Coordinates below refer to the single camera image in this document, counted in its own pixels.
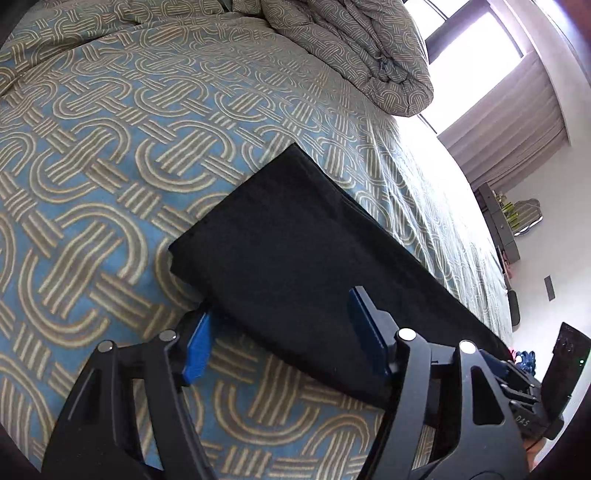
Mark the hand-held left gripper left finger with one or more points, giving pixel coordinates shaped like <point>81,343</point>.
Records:
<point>197,346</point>

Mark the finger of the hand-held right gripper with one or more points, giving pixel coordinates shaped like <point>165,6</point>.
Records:
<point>512,376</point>

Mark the grey dressing table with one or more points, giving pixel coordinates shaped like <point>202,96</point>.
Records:
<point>496,221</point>

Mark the bed with patterned blue sheet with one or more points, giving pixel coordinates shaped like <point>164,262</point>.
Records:
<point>115,161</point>

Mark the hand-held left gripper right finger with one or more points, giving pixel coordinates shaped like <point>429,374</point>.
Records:
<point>367,327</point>

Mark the folded patterned duvet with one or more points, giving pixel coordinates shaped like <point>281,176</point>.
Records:
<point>351,50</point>

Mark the dark framed window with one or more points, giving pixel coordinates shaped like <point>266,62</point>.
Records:
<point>471,37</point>

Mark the grey beige curtain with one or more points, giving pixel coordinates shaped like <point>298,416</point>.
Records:
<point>512,124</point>

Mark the grey wall switch panel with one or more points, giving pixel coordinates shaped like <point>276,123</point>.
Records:
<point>548,288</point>

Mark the black pants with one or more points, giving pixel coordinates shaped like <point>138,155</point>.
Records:
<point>286,240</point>

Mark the navy polka dot garment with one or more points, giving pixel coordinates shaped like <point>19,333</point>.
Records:
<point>524,359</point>

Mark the wavy edged mirror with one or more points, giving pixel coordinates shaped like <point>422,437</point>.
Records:
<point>528,217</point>

